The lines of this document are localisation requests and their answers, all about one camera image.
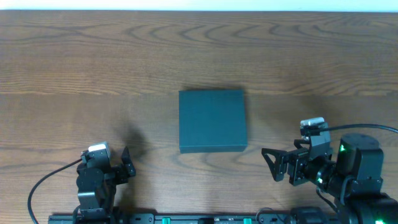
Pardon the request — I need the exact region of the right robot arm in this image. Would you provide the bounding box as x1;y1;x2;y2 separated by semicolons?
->
261;133;397;223

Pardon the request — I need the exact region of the dark green box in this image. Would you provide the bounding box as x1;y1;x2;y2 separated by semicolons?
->
178;90;248;154

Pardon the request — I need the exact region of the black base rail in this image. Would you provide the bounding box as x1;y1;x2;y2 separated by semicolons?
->
48;212;340;224

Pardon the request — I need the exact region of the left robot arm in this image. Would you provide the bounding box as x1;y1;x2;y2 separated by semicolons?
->
72;142;136;223

